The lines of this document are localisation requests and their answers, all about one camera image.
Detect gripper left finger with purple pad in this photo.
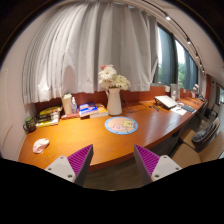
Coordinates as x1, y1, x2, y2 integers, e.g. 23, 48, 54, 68
45, 145, 93, 186

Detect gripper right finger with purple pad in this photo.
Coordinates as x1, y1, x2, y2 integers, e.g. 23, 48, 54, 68
134, 145, 181, 185

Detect pink computer mouse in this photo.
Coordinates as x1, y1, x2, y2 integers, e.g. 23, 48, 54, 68
33, 138, 50, 154

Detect round cartoon mouse pad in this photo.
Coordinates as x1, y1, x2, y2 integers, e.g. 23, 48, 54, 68
105, 116, 138, 135

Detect yellow black snack bag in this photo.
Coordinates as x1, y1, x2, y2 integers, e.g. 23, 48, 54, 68
35, 106, 62, 127

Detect tan chair with cushion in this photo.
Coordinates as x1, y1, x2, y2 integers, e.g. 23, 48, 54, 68
172, 118, 224, 168

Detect dark green mug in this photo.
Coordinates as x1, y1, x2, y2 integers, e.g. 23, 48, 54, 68
23, 116, 36, 133

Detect small clear sanitizer bottle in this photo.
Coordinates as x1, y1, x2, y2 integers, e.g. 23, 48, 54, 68
71, 97, 77, 114

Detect white paper sheet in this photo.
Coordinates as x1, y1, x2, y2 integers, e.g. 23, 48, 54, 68
171, 107, 187, 116

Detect blue white box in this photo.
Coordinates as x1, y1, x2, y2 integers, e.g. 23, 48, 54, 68
79, 102, 98, 117

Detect yellow book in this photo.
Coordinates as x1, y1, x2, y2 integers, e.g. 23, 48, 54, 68
90, 103, 108, 118

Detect dark keyboard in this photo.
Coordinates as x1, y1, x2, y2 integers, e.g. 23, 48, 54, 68
181, 105, 196, 113

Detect white tissue roll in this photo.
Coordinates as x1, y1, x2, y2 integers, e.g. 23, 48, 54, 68
62, 93, 72, 115

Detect white jug vase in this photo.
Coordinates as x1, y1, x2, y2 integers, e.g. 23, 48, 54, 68
107, 88, 122, 116

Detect white and pink flowers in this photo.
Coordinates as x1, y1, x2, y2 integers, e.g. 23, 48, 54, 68
98, 64, 131, 90

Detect dark grey curtain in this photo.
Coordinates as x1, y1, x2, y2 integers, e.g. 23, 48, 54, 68
158, 28, 176, 84

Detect white curtain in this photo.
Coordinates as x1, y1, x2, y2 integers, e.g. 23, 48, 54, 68
23, 1, 158, 104

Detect black cable on desk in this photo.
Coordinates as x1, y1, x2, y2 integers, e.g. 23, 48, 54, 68
121, 99, 148, 114

